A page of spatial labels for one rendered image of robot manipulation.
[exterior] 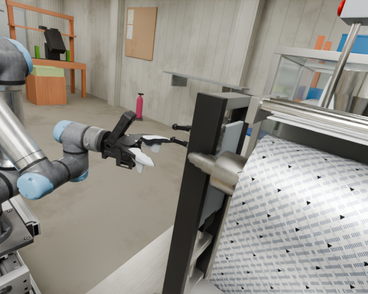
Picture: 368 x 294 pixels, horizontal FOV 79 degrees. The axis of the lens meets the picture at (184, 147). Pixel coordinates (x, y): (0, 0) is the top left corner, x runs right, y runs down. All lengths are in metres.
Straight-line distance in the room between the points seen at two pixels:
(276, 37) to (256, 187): 3.86
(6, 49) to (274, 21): 3.73
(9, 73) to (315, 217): 0.84
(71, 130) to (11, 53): 0.29
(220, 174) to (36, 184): 0.49
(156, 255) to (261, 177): 0.58
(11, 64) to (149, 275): 0.75
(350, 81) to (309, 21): 3.31
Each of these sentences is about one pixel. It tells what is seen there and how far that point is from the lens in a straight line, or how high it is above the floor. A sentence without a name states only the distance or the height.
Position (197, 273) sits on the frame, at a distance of 0.74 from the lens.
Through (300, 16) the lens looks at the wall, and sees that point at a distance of 4.04.
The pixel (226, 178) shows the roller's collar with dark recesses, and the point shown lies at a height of 1.34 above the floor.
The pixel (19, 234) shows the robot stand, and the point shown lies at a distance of 1.04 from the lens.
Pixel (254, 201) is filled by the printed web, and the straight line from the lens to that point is 0.27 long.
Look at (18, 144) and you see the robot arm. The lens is 0.71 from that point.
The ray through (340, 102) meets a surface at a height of 1.45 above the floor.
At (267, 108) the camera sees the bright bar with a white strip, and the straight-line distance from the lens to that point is 0.30.
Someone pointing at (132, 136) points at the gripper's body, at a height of 1.25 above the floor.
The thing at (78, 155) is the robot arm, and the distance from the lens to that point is 0.76.
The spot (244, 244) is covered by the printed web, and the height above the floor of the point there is 1.29.
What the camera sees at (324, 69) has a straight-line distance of 1.03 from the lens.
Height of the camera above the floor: 1.49
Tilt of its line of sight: 21 degrees down
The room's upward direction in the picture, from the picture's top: 10 degrees clockwise
